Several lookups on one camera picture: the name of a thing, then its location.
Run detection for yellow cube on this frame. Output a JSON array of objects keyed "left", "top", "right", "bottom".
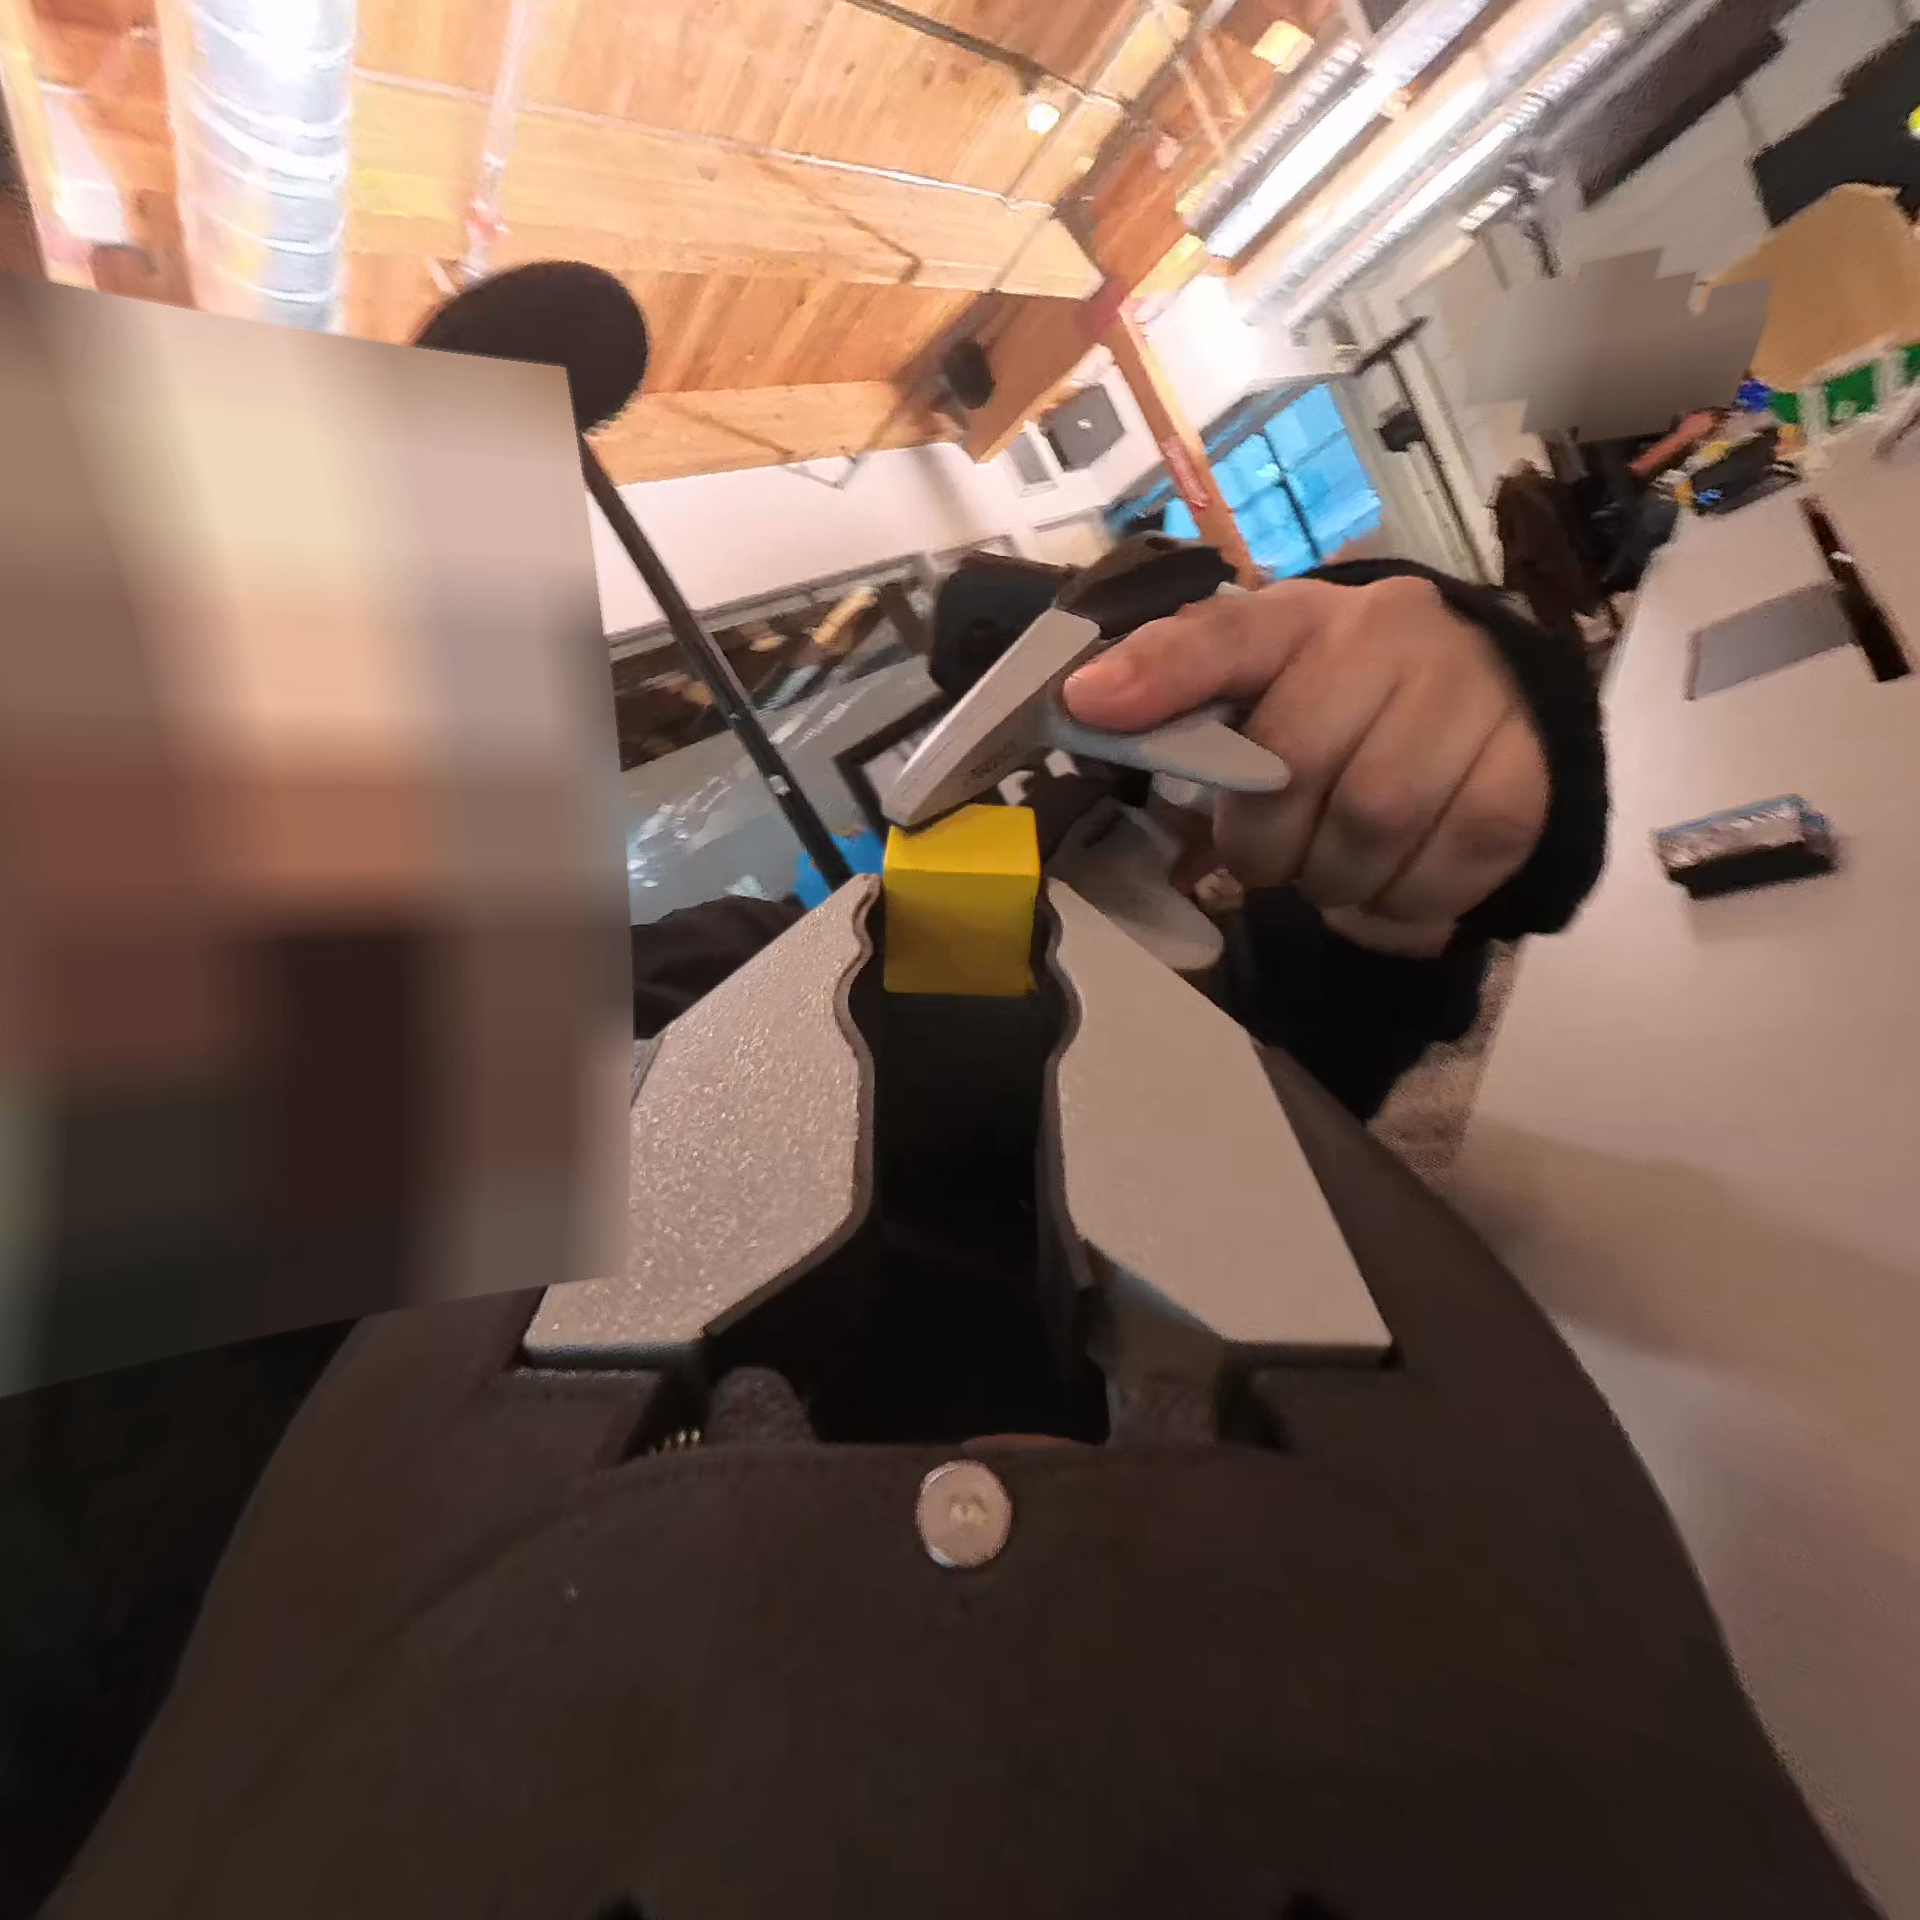
[{"left": 880, "top": 803, "right": 1046, "bottom": 998}]

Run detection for black foam microphone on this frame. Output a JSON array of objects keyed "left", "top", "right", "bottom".
[{"left": 408, "top": 260, "right": 656, "bottom": 434}]

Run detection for black case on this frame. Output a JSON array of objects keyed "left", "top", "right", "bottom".
[{"left": 1652, "top": 792, "right": 1848, "bottom": 902}]

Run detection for black microphone pole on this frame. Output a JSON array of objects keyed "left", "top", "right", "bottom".
[{"left": 576, "top": 426, "right": 861, "bottom": 889}]

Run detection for silver ventilation duct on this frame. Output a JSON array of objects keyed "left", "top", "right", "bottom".
[{"left": 154, "top": 0, "right": 359, "bottom": 343}]

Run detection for person's left hand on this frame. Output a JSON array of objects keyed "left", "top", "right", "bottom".
[{"left": 1061, "top": 574, "right": 1557, "bottom": 957}]

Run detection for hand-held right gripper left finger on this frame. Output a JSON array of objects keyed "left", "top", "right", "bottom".
[{"left": 522, "top": 871, "right": 884, "bottom": 1369}]

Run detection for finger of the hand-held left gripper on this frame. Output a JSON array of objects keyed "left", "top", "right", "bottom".
[
  {"left": 1045, "top": 801, "right": 1230, "bottom": 974},
  {"left": 884, "top": 603, "right": 1111, "bottom": 831}
]

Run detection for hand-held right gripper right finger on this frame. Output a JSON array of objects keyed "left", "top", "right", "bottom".
[{"left": 1041, "top": 877, "right": 1398, "bottom": 1369}]

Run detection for cardboard box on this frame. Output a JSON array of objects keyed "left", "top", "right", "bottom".
[{"left": 1693, "top": 181, "right": 1920, "bottom": 396}]

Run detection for grey desk mat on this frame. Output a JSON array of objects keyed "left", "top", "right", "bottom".
[{"left": 1685, "top": 581, "right": 1867, "bottom": 701}]

